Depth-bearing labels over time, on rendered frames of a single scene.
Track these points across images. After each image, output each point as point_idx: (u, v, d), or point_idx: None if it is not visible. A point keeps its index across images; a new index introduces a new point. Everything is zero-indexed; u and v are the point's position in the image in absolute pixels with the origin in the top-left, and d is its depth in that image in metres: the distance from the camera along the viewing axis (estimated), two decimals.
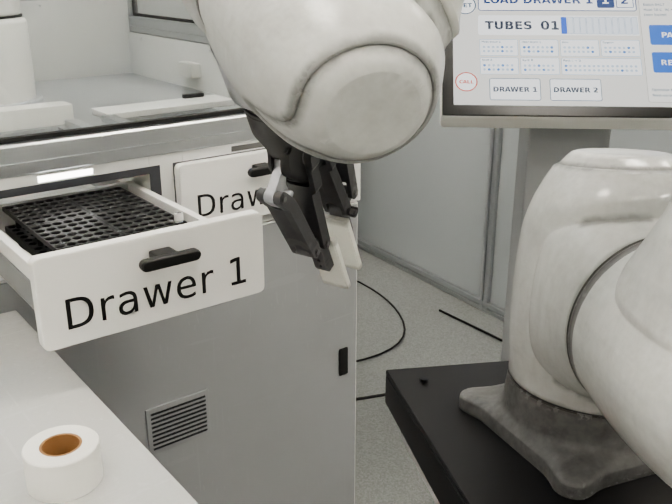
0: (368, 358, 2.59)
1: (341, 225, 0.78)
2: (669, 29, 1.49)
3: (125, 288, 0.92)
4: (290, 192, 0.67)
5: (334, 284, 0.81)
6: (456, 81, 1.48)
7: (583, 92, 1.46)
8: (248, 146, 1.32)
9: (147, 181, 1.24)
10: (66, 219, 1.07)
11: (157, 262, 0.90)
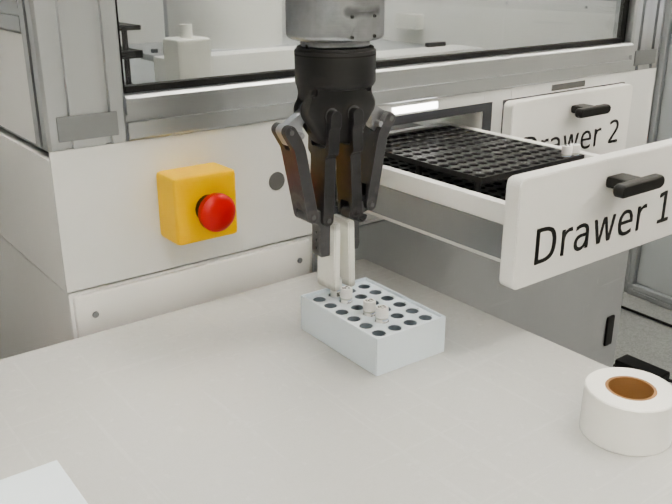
0: None
1: (344, 224, 0.78)
2: None
3: (582, 219, 0.80)
4: (301, 133, 0.72)
5: (325, 284, 0.80)
6: None
7: None
8: (565, 86, 1.20)
9: (476, 120, 1.12)
10: (444, 152, 0.95)
11: (634, 187, 0.77)
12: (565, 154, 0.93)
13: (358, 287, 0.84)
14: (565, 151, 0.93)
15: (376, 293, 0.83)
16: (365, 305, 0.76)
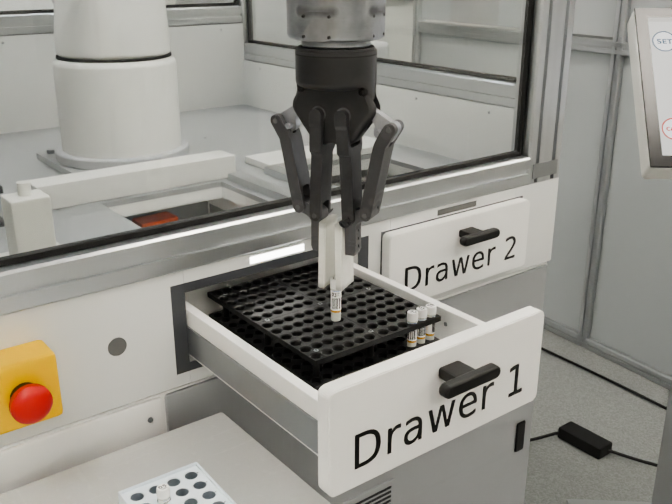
0: None
1: (336, 226, 0.78)
2: None
3: (412, 414, 0.76)
4: (286, 123, 0.76)
5: (324, 279, 0.81)
6: (663, 128, 1.32)
7: None
8: (453, 208, 1.16)
9: None
10: (296, 312, 0.91)
11: (461, 386, 0.74)
12: (419, 317, 0.89)
13: (185, 476, 0.80)
14: (419, 315, 0.89)
15: (202, 484, 0.79)
16: None
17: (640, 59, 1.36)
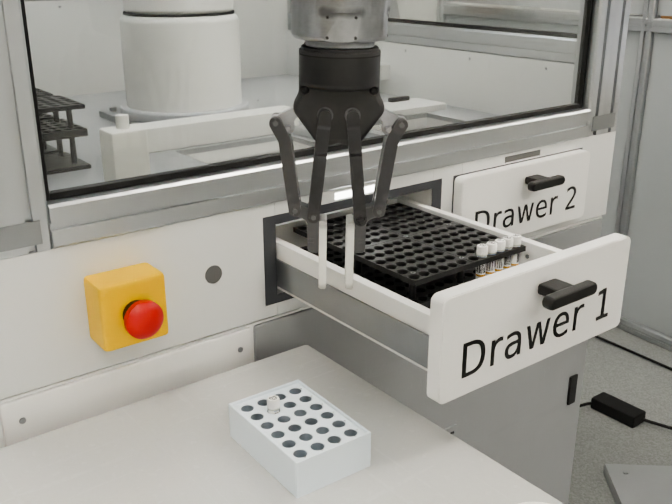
0: None
1: (346, 225, 0.78)
2: None
3: (513, 328, 0.79)
4: (287, 126, 0.74)
5: (318, 280, 0.81)
6: None
7: None
8: (519, 156, 1.19)
9: (426, 196, 1.11)
10: (384, 243, 0.94)
11: (563, 298, 0.76)
12: (505, 246, 0.92)
13: (289, 392, 0.83)
14: (506, 244, 0.92)
15: (307, 399, 0.82)
16: (477, 247, 0.90)
17: None
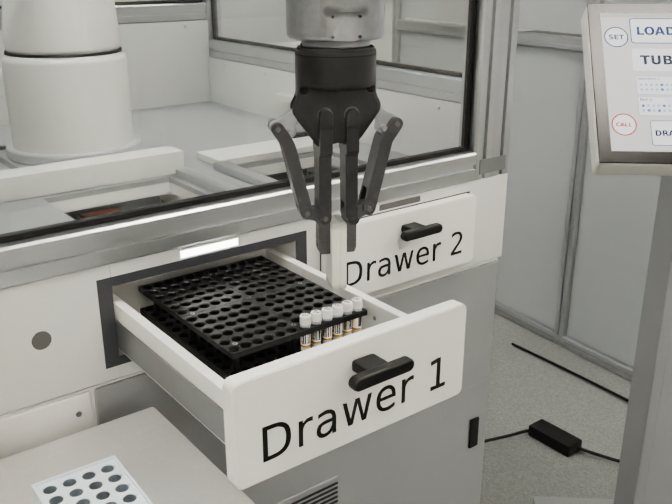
0: None
1: (337, 225, 0.78)
2: None
3: (325, 406, 0.76)
4: (289, 130, 0.73)
5: (328, 281, 0.80)
6: (613, 124, 1.31)
7: None
8: (396, 204, 1.16)
9: (291, 248, 1.08)
10: (222, 306, 0.91)
11: (370, 378, 0.73)
12: (344, 311, 0.89)
13: (102, 469, 0.80)
14: (344, 309, 0.89)
15: (118, 478, 0.79)
16: (311, 313, 0.87)
17: (591, 55, 1.36)
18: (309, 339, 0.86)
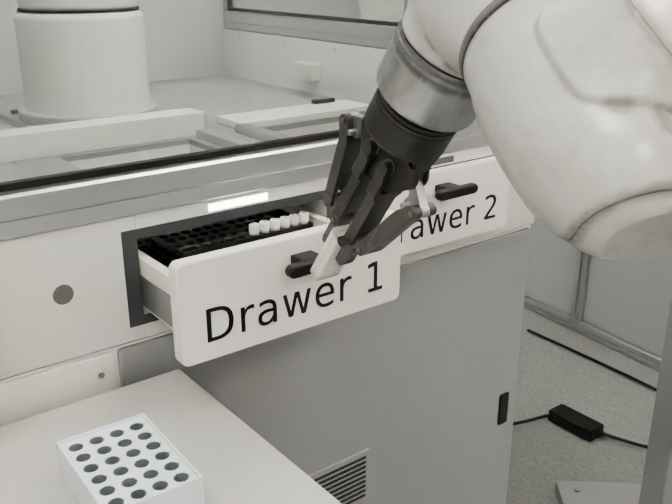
0: None
1: None
2: None
3: (265, 296, 0.84)
4: (423, 200, 0.69)
5: (328, 276, 0.81)
6: None
7: None
8: None
9: (321, 206, 1.02)
10: None
11: (305, 267, 0.81)
12: (291, 223, 0.96)
13: (130, 427, 0.74)
14: (291, 221, 0.96)
15: (148, 436, 0.73)
16: (260, 223, 0.95)
17: None
18: None
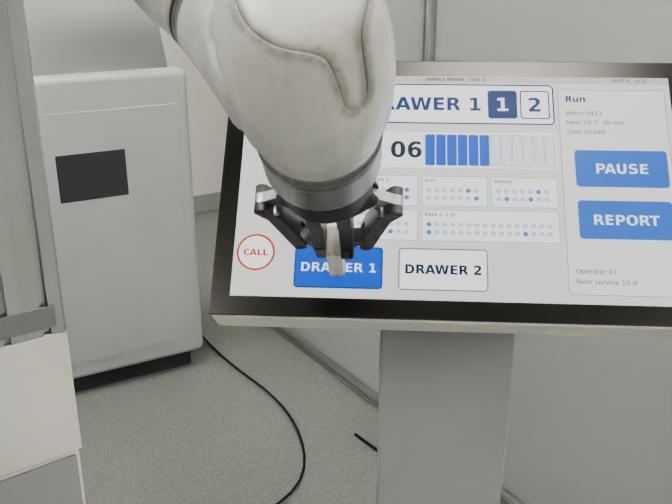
0: None
1: (334, 232, 0.77)
2: (609, 158, 0.87)
3: None
4: (383, 189, 0.68)
5: (344, 262, 0.82)
6: (239, 251, 0.85)
7: (456, 274, 0.83)
8: None
9: None
10: None
11: None
12: None
13: None
14: None
15: None
16: None
17: (225, 140, 0.90)
18: None
